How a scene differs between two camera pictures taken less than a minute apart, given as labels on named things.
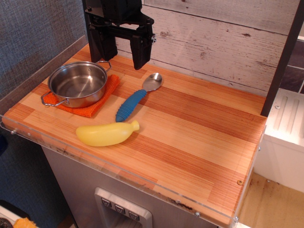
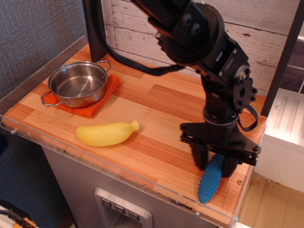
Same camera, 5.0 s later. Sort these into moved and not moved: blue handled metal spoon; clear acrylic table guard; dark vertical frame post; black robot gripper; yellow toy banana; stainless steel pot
Moved: black robot gripper; blue handled metal spoon
Not moved: stainless steel pot; clear acrylic table guard; dark vertical frame post; yellow toy banana
